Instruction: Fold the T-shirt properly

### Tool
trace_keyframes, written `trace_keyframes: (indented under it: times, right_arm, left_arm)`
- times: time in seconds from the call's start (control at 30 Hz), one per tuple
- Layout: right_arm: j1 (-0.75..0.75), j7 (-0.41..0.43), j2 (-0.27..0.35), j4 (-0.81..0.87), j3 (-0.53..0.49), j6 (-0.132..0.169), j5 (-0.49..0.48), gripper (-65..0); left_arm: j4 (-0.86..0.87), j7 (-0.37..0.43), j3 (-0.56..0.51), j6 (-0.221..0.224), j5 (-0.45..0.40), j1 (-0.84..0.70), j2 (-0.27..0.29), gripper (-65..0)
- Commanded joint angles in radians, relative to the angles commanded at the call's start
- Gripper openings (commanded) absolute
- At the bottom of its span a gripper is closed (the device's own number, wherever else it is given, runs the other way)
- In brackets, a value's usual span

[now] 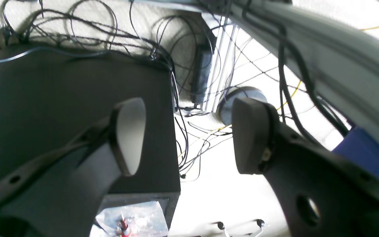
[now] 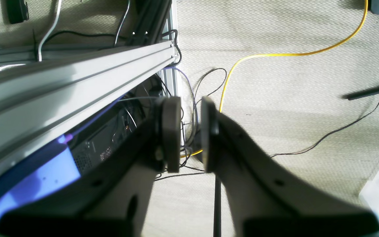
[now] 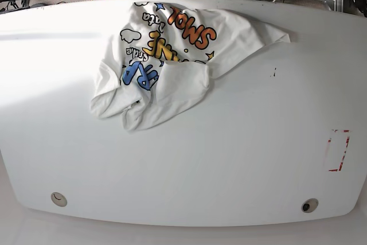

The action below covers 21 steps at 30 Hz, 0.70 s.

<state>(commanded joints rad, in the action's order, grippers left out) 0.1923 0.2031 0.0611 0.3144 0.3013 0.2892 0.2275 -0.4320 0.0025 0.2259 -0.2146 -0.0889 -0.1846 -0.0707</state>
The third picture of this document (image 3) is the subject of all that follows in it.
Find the white printed T-shirt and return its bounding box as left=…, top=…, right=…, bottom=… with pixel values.
left=90, top=2, right=290, bottom=131

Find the left table grommet hole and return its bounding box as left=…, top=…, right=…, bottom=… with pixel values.
left=50, top=192, right=67, bottom=207

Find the table grommet hole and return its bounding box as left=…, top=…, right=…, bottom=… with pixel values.
left=301, top=199, right=319, bottom=213
left=50, top=192, right=67, bottom=207

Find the right table grommet hole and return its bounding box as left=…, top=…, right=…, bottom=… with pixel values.
left=301, top=199, right=319, bottom=213

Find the red tape rectangle marking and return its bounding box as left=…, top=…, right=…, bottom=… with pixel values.
left=324, top=129, right=351, bottom=172

